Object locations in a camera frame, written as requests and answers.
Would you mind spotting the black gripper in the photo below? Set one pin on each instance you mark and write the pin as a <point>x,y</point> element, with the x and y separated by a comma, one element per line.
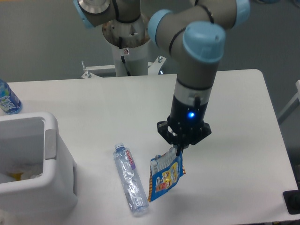
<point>187,123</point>

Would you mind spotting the blue snack wrapper bag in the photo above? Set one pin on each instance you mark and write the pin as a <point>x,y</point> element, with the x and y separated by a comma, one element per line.
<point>165,172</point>

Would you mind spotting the clear crushed water bottle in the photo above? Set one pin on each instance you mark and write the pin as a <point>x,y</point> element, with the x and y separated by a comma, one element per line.
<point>130,180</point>

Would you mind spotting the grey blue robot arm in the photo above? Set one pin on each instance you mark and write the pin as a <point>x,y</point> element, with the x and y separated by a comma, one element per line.
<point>195,38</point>

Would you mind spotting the white plastic trash can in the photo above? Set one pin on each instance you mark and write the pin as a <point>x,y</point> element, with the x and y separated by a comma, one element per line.
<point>33,138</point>

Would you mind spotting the trash inside the can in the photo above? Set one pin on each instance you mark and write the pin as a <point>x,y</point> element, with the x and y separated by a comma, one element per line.
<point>24,171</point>

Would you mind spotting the black clamp at table edge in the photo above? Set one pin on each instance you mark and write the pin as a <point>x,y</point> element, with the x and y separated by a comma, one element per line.
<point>292,201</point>

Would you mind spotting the blue labelled drink bottle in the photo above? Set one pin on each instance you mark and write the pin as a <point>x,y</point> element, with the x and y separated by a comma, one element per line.
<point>9,101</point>

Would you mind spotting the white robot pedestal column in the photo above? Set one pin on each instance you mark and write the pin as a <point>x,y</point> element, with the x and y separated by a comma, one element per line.
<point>129,44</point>

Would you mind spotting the white pedestal base bracket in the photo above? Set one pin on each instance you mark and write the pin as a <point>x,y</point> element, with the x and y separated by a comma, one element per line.
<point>154,68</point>

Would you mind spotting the white frame at right edge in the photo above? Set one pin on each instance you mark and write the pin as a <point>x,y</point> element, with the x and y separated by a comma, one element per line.
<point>291,106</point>

